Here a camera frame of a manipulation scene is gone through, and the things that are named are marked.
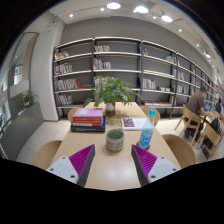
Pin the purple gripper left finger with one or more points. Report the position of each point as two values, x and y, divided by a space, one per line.
76 167

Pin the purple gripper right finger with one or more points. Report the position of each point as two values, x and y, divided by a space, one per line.
149 167

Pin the clear blue-label water bottle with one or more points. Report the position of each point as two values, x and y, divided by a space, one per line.
147 130

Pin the dark red round coaster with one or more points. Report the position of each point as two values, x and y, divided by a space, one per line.
137 144

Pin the wooden chair near left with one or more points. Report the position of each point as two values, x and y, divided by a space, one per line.
43 158

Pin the wooden chair near right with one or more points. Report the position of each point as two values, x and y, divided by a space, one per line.
178 151

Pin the grey patterned ceramic cup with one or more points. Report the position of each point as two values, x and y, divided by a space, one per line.
115 140

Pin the dark blue bottom book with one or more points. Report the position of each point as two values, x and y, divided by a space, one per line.
89 128

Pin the open magazine on table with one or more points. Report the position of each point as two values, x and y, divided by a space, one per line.
132 123

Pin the red middle book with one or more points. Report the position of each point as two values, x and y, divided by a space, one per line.
89 121

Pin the pink top book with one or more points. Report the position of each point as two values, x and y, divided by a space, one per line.
88 113

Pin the wooden chair far left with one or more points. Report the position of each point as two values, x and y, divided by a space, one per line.
71 113

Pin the wooden chair under man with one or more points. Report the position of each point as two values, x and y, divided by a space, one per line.
191 120

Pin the wooden chair with backpack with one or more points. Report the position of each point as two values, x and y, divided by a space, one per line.
208 152

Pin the black backpack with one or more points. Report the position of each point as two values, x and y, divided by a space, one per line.
212 134

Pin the green potted plant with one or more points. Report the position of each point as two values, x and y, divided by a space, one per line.
110 90

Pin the seated man brown shirt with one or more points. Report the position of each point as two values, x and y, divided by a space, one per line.
196 105

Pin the small plant by window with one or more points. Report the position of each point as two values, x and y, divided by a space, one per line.
28 99

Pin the large grey bookshelf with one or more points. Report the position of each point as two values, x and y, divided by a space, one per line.
161 77

